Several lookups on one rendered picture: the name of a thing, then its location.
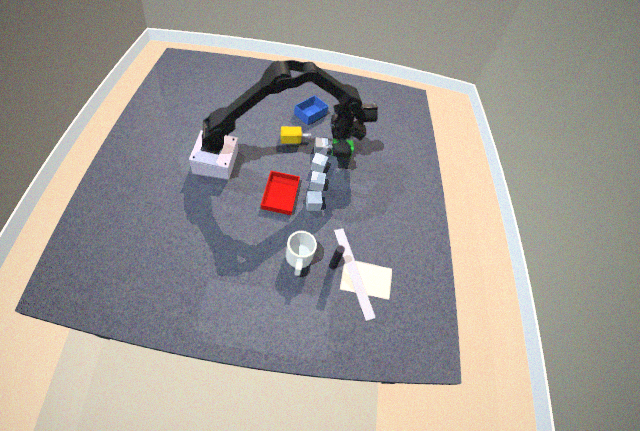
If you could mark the blue tray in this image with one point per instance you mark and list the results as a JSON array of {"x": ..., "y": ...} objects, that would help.
[{"x": 310, "y": 109}]

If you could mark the white flat bar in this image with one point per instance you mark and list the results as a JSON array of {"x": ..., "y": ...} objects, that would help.
[{"x": 355, "y": 276}]

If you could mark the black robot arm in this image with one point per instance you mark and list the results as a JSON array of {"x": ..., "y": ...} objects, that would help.
[{"x": 276, "y": 79}]

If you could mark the red tray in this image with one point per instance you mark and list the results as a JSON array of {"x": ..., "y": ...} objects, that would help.
[{"x": 280, "y": 193}]

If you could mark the yellow block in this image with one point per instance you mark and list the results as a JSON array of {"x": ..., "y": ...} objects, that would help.
[{"x": 291, "y": 135}]

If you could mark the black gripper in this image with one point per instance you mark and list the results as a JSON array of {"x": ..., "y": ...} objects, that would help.
[{"x": 341, "y": 148}]

